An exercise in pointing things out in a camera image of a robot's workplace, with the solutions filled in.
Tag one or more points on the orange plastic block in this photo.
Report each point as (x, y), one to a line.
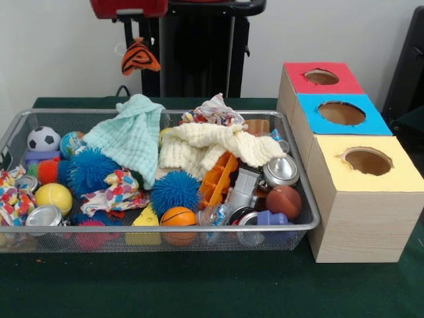
(218, 180)

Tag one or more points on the orange basketball toy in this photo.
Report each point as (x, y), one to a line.
(179, 218)

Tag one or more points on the blue fuzzy ball with eyes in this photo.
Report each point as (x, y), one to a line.
(91, 170)

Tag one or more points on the black and white soccer ball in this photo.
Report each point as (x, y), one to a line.
(41, 139)

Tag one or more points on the black chair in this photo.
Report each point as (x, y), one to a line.
(409, 59)

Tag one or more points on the dark green tablecloth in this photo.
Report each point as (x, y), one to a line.
(198, 288)

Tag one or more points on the clear mesh bin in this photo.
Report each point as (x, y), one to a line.
(99, 246)

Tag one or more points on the brown football toy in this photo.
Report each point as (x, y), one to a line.
(284, 202)

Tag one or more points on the mint knitted cloth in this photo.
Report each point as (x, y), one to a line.
(132, 139)

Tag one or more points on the globe print ball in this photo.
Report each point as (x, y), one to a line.
(70, 144)

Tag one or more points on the blue spiky ball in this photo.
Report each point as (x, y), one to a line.
(175, 193)

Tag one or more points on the wooden box with three holes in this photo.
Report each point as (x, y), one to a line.
(364, 225)

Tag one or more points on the cream muslin cloth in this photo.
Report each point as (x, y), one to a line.
(212, 145)

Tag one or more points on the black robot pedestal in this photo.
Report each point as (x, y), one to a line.
(205, 49)

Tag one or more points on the orange striped plush tiger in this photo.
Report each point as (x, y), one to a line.
(139, 59)

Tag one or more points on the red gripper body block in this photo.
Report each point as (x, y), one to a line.
(129, 6)

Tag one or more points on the silver drink can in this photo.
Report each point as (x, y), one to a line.
(281, 170)

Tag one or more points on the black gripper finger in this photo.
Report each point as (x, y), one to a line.
(147, 30)
(128, 33)

